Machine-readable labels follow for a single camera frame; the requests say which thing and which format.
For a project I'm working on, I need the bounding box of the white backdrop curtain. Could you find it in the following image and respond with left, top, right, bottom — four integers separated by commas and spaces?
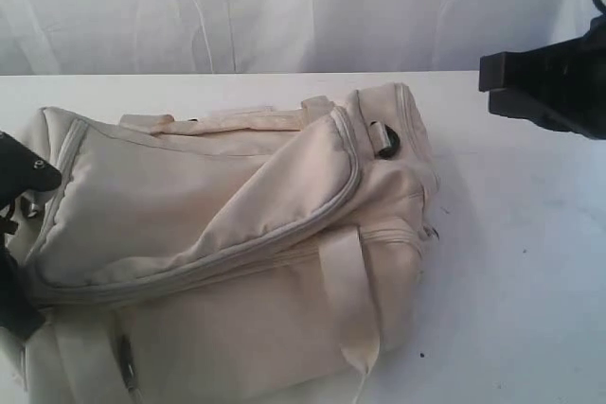
1, 0, 597, 75

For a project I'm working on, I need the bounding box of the cream duffel bag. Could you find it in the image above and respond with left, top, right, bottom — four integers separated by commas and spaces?
1, 83, 438, 403

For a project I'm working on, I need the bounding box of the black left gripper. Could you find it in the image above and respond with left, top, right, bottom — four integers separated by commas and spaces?
1, 132, 62, 342

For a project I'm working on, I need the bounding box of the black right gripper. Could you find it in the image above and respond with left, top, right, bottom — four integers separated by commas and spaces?
478, 20, 605, 140

